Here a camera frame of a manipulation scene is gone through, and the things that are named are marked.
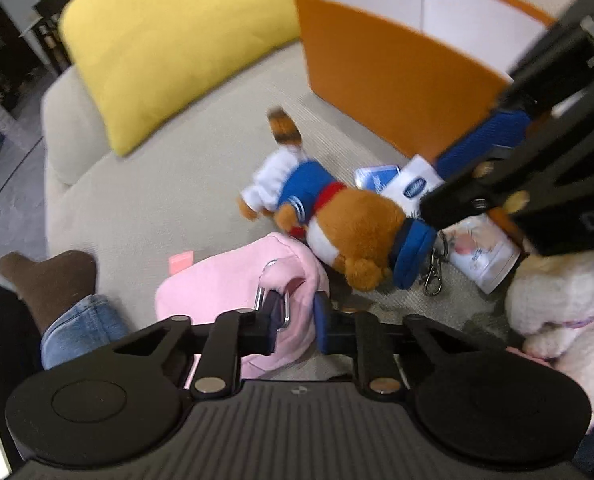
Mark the brown sock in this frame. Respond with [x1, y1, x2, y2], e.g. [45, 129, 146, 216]
[0, 250, 99, 333]

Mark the orange storage box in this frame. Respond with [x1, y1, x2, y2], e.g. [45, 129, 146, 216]
[293, 0, 560, 161]

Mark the blue and white packet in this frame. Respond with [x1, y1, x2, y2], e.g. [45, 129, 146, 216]
[354, 164, 403, 196]

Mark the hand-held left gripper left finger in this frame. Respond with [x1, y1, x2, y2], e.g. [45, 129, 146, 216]
[110, 290, 285, 402]

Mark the white fluffy plush toy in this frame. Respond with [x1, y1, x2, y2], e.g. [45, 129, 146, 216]
[487, 192, 594, 416]

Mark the white lotion bottle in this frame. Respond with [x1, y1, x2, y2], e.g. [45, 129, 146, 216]
[382, 155, 522, 295]

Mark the beige sofa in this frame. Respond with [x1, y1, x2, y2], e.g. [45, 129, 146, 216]
[40, 0, 594, 411]

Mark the brown fox plush sailor outfit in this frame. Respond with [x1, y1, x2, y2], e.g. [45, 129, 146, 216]
[237, 106, 450, 297]

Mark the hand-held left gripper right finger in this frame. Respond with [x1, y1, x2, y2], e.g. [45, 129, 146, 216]
[313, 292, 508, 401]

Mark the yellow pillow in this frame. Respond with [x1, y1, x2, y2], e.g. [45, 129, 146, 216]
[58, 0, 348, 157]

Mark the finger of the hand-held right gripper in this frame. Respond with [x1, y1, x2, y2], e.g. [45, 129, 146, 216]
[419, 105, 594, 258]
[434, 0, 594, 183]

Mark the pink plush toy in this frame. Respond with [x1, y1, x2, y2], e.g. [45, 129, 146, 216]
[155, 232, 330, 391]

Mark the white shelf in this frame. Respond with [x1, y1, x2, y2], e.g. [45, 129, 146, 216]
[20, 14, 72, 75]

